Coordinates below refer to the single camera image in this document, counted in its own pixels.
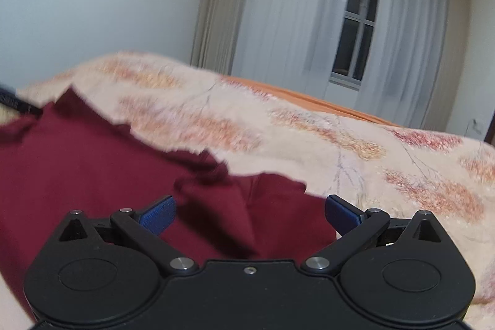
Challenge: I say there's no beige curtain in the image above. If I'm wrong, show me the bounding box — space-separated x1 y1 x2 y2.
421 0 475 139
189 0 260 75

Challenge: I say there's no white-framed window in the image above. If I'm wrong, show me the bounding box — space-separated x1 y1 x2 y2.
328 0 384 92

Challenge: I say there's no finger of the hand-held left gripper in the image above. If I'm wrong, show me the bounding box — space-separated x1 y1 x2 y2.
0 83 43 117

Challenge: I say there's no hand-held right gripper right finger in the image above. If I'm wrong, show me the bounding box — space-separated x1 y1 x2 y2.
301 194 451 275

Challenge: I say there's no dark red long-sleeve shirt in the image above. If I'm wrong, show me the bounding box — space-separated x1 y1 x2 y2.
0 86 338 320

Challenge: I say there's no bed with floral duvet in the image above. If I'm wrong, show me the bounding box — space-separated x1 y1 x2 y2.
0 51 495 315

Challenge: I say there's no sheer white curtain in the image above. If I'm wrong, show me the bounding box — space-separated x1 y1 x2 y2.
355 0 452 130
231 0 355 99

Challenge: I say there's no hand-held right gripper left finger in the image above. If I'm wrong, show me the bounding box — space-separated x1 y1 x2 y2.
48 195 200 275

